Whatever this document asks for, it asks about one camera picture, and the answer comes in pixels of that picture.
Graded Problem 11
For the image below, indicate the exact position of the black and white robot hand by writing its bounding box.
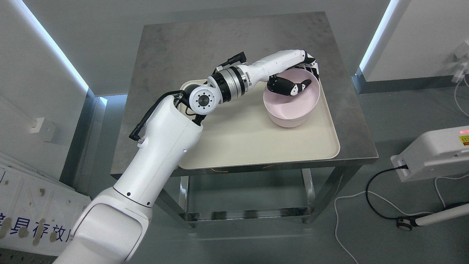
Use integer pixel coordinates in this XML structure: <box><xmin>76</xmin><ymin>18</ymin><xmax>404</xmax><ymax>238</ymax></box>
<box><xmin>238</xmin><ymin>49</ymin><xmax>320</xmax><ymax>96</ymax></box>

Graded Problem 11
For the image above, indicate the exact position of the pink bowl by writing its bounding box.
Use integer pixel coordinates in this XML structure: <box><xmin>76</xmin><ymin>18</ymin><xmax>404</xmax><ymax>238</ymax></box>
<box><xmin>263</xmin><ymin>70</ymin><xmax>321</xmax><ymax>128</ymax></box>

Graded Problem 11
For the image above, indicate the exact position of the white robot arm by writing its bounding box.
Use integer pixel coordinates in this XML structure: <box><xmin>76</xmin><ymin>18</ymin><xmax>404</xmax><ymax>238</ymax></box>
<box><xmin>54</xmin><ymin>52</ymin><xmax>248</xmax><ymax>264</ymax></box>

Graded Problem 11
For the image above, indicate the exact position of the cream plastic tray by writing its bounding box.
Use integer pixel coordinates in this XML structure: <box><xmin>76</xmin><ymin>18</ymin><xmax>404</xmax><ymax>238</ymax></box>
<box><xmin>178</xmin><ymin>82</ymin><xmax>340</xmax><ymax>169</ymax></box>

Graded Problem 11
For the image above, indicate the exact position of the stainless steel table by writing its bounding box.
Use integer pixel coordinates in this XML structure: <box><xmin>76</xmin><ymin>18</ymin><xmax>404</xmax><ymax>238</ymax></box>
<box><xmin>110</xmin><ymin>12</ymin><xmax>378</xmax><ymax>226</ymax></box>

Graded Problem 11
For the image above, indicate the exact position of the white machine base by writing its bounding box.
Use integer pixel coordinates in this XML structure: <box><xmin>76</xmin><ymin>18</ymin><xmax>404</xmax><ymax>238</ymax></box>
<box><xmin>390</xmin><ymin>126</ymin><xmax>469</xmax><ymax>182</ymax></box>

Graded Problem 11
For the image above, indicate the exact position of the white caster leg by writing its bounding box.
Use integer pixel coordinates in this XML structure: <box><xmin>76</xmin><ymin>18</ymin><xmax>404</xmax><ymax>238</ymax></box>
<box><xmin>396</xmin><ymin>204</ymin><xmax>469</xmax><ymax>231</ymax></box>

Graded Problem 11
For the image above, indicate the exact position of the white sign board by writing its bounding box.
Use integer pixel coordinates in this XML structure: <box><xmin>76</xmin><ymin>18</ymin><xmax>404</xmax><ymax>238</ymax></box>
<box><xmin>0</xmin><ymin>154</ymin><xmax>91</xmax><ymax>257</ymax></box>

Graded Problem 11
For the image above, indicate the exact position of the black power cable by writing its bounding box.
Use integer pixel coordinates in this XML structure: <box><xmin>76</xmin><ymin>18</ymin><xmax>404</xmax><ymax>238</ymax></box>
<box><xmin>365</xmin><ymin>166</ymin><xmax>469</xmax><ymax>221</ymax></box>

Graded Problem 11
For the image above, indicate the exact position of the white wall plug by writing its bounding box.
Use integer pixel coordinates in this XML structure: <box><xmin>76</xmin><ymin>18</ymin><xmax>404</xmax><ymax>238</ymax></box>
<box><xmin>451</xmin><ymin>39</ymin><xmax>469</xmax><ymax>83</ymax></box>

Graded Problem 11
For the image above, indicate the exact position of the white cable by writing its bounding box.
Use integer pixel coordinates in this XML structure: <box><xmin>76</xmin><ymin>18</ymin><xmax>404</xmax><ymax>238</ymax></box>
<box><xmin>333</xmin><ymin>176</ymin><xmax>469</xmax><ymax>264</ymax></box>

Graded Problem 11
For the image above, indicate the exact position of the white wall socket box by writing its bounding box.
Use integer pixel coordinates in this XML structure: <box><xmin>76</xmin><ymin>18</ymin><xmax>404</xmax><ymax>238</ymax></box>
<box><xmin>29</xmin><ymin>117</ymin><xmax>56</xmax><ymax>142</ymax></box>

